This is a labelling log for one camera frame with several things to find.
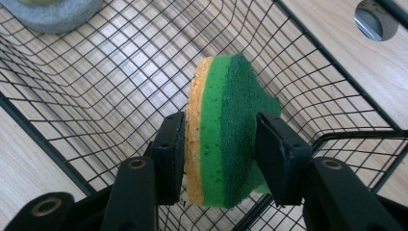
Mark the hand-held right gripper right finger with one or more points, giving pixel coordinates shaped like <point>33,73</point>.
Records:
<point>282,160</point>

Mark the green oval dish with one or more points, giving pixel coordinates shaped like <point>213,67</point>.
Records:
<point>57,19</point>

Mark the grey round table grommet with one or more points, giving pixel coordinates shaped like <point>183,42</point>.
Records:
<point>375,22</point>

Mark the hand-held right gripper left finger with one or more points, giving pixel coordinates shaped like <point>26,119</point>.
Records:
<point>168,160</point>

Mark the yellow green layered sponge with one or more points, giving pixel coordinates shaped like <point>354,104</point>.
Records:
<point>221,134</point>

